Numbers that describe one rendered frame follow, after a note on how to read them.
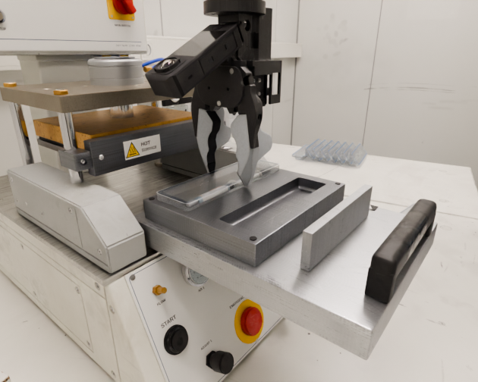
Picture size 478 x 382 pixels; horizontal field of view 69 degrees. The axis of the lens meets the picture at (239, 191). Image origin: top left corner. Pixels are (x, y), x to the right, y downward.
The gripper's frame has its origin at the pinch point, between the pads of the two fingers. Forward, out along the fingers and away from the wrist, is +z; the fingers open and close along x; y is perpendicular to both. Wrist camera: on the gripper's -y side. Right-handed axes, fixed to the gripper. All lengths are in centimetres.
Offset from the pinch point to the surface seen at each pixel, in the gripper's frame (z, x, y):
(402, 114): 27, 41, 246
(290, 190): 2.7, -6.4, 6.2
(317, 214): 3.0, -12.5, 2.3
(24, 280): 21.1, 30.1, -17.0
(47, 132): -3.7, 25.7, -10.5
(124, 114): -5.6, 20.0, -0.8
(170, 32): -23, 93, 73
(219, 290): 15.9, -1.6, -3.2
